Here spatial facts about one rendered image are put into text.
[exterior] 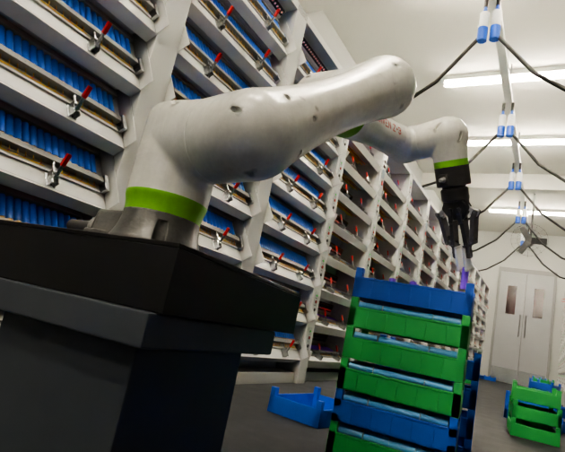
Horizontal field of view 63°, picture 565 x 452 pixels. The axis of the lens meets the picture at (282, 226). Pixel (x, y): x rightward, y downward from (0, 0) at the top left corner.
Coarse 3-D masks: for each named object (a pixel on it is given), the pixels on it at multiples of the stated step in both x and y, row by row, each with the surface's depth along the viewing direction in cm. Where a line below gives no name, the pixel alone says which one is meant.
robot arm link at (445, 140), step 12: (432, 120) 130; (444, 120) 126; (456, 120) 125; (420, 132) 130; (432, 132) 127; (444, 132) 125; (456, 132) 124; (420, 144) 130; (432, 144) 127; (444, 144) 125; (456, 144) 125; (432, 156) 130; (444, 156) 126; (456, 156) 125
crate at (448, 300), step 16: (368, 288) 124; (384, 288) 122; (400, 288) 121; (416, 288) 119; (432, 288) 118; (384, 304) 132; (400, 304) 121; (416, 304) 118; (432, 304) 117; (448, 304) 115; (464, 304) 114
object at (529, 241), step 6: (534, 198) 682; (534, 210) 678; (522, 228) 656; (522, 234) 653; (528, 234) 651; (528, 240) 650; (534, 240) 645; (546, 240) 637; (522, 246) 651; (528, 246) 642; (522, 252) 647
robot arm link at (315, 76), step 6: (318, 72) 102; (324, 72) 101; (330, 72) 99; (306, 78) 102; (312, 78) 100; (318, 78) 99; (324, 78) 98; (360, 126) 111; (348, 132) 110; (354, 132) 111
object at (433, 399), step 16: (352, 384) 119; (368, 384) 118; (384, 384) 116; (400, 384) 115; (416, 384) 113; (464, 384) 126; (400, 400) 114; (416, 400) 112; (432, 400) 111; (448, 400) 110
